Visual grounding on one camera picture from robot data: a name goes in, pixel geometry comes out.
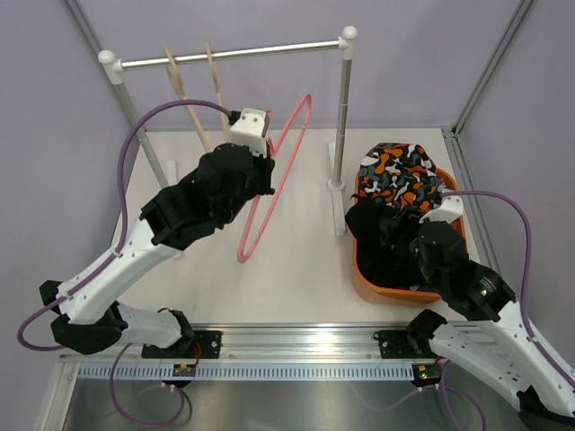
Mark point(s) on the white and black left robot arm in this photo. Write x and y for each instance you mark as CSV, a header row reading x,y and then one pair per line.
x,y
90,317

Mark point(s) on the orange plastic laundry basket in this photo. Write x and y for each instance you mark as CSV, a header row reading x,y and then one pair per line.
x,y
372,293

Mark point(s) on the white slotted cable duct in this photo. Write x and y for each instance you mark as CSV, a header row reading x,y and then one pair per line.
x,y
249,372

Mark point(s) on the black shorts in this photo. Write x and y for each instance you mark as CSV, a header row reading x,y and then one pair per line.
x,y
377,227

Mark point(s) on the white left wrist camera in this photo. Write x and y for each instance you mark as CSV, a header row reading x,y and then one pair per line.
x,y
250,130

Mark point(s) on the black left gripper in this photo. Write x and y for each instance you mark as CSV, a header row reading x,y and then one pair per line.
x,y
265,165

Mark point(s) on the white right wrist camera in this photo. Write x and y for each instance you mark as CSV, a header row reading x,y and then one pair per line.
x,y
450,209

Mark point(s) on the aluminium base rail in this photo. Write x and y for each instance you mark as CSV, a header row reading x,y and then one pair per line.
x,y
291,343

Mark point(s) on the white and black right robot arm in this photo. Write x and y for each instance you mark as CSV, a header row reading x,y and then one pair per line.
x,y
535,384

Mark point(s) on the orange camouflage shorts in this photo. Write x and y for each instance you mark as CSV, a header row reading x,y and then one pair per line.
x,y
399,175

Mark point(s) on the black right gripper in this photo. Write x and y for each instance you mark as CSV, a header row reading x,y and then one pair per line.
x,y
408,222

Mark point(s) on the pink plastic hanger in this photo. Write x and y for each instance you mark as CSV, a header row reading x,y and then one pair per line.
x,y
249,242

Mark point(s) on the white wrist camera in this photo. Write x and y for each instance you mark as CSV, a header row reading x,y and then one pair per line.
x,y
450,209
250,130

